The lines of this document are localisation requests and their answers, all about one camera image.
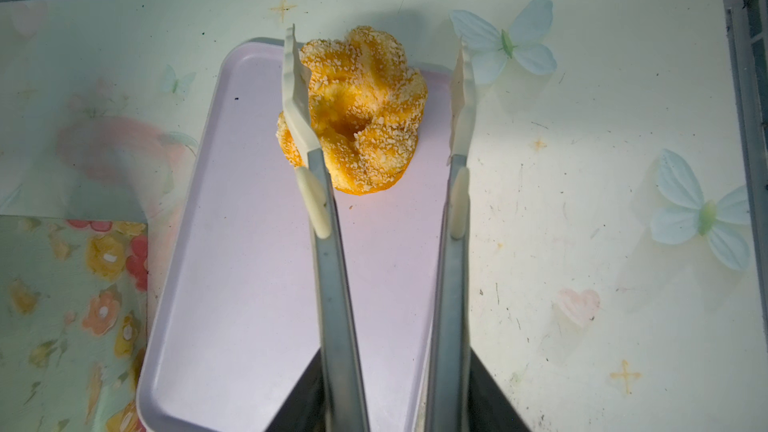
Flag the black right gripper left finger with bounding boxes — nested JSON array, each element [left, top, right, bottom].
[[266, 350, 326, 432]]

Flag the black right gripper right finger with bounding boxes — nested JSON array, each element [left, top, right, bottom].
[[468, 351, 530, 432]]

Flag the metal tongs with white tips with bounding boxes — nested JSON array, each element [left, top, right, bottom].
[[282, 27, 476, 431]]

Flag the sugar-topped knotted bread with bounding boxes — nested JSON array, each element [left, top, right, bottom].
[[298, 26, 428, 195]]

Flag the floral table mat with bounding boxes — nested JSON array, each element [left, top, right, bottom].
[[1, 0, 767, 431]]

